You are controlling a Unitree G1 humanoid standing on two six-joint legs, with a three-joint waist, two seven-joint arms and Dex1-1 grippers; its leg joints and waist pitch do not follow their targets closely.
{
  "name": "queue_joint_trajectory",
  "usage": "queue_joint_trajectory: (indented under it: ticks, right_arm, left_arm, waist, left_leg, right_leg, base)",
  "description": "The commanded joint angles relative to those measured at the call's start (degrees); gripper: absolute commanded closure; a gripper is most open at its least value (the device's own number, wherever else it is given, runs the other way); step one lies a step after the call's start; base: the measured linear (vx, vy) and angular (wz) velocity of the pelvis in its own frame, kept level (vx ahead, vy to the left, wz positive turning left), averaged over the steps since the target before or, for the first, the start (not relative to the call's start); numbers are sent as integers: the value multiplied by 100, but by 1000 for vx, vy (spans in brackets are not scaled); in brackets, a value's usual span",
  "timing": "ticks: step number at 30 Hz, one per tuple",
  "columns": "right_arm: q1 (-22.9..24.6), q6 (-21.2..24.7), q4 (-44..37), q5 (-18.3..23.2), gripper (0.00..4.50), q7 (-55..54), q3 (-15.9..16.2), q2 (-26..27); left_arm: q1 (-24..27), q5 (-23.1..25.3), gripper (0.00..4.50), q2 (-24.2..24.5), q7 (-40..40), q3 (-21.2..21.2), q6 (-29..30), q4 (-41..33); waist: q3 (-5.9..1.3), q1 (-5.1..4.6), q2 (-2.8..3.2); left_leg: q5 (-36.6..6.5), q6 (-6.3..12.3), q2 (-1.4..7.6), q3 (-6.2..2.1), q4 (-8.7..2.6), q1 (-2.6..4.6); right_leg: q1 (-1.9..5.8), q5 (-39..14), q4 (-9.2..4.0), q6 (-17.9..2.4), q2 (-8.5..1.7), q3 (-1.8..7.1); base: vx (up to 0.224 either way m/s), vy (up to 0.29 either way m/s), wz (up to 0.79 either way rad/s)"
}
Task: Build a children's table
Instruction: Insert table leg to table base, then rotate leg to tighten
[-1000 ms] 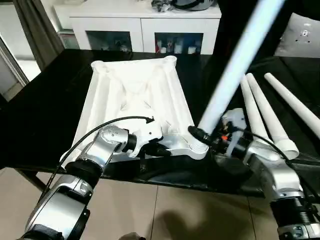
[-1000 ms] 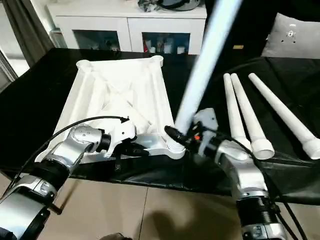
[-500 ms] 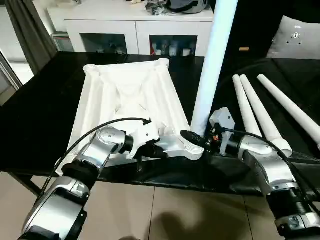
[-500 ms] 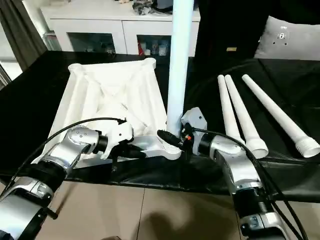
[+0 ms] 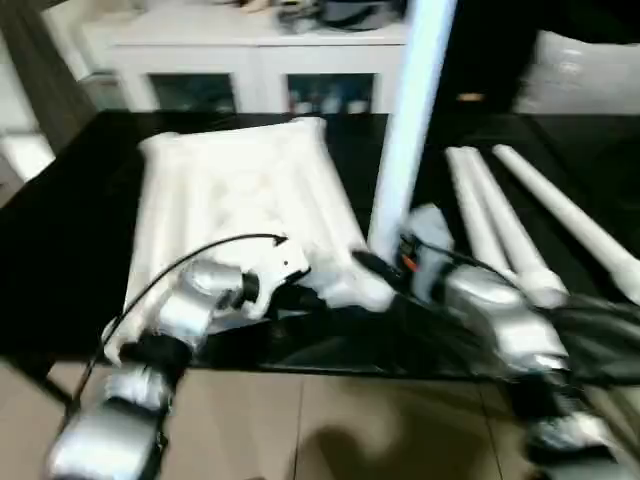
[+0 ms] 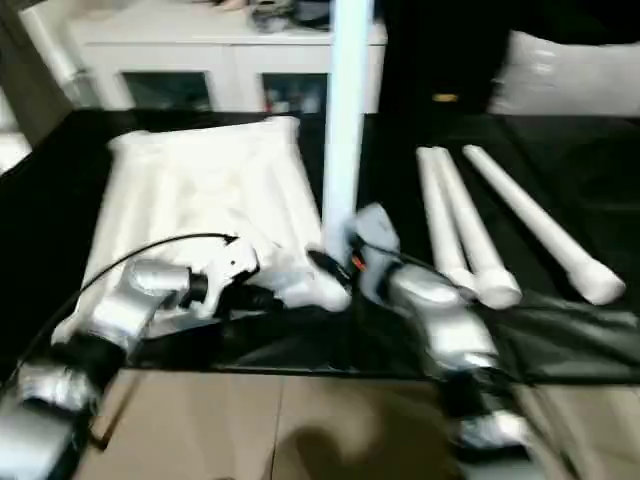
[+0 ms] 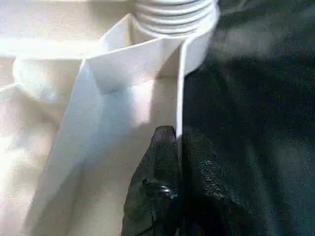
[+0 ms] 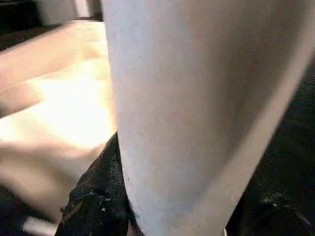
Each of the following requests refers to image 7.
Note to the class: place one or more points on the white plastic table top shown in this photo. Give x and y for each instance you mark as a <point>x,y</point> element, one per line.
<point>86,110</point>

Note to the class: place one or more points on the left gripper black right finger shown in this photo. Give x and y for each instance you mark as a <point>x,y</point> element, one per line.
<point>209,191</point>

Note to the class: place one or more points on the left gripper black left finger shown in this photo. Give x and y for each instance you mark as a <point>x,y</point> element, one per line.
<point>155,186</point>

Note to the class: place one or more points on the white plastic table leg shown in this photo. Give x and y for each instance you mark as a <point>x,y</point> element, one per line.
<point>177,14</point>

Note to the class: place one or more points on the black work mat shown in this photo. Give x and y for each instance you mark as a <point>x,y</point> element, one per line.
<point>258,86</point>

